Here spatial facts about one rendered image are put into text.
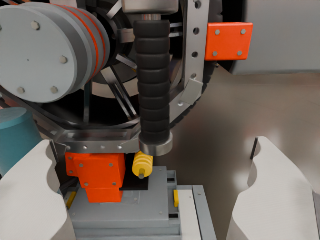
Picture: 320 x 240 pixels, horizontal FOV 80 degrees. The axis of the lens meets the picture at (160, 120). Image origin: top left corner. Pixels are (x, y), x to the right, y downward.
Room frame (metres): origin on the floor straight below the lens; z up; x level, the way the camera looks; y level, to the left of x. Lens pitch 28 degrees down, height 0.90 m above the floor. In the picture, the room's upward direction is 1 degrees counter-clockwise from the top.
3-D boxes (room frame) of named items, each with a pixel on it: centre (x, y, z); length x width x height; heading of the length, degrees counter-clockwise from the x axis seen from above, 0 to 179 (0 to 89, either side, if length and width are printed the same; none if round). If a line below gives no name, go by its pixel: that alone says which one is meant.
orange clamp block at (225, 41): (0.45, -0.14, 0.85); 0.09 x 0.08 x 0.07; 90
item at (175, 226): (0.61, 0.17, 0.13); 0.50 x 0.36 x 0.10; 90
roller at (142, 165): (0.54, 0.05, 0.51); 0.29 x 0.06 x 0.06; 0
